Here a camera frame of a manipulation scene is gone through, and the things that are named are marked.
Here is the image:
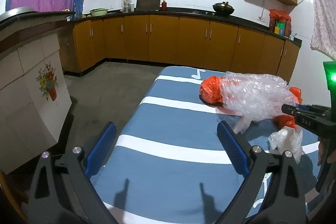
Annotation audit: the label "white plastic bag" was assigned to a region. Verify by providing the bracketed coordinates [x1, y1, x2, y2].
[268, 126, 303, 164]

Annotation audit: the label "clear bubble wrap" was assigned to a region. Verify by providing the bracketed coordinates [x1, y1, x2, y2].
[220, 72, 298, 133]

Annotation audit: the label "lower wooden kitchen cabinets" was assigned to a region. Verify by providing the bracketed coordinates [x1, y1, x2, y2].
[58, 14, 299, 81]

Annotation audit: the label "person hand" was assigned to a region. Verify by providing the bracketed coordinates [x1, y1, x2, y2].
[317, 137, 336, 166]

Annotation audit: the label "orange bag far right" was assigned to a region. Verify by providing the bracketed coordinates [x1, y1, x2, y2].
[289, 86, 302, 104]

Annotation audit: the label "orange bag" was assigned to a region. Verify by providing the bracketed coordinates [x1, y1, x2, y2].
[273, 114, 297, 129]
[289, 86, 302, 104]
[199, 76, 224, 105]

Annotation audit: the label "orange bag near centre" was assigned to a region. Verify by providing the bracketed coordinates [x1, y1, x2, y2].
[273, 114, 297, 129]

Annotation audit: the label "pink floral hanging cloth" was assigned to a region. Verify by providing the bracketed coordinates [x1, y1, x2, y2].
[311, 0, 336, 60]

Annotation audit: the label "tiled counter with flower decal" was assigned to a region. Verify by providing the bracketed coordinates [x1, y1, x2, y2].
[1, 11, 72, 174]

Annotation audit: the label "red bag of groceries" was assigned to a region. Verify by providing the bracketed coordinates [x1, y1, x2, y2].
[269, 9, 291, 38]

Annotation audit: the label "orange bag far left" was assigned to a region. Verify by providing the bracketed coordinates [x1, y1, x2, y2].
[199, 76, 224, 105]

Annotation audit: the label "blue white striped tablecloth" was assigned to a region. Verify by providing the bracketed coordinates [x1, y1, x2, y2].
[89, 65, 322, 224]

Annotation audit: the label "black wok with lid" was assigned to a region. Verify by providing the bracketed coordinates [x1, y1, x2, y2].
[213, 2, 235, 16]

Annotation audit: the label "green basin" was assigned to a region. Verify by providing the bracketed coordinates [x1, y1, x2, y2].
[90, 8, 108, 16]

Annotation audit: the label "red sauce bottle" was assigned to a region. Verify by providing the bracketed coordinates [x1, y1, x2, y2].
[161, 0, 167, 11]

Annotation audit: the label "jar wrapped in plastic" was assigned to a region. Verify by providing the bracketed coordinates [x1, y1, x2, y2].
[121, 0, 134, 13]

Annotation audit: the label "dark cutting board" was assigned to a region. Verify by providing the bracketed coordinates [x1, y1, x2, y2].
[135, 0, 160, 12]

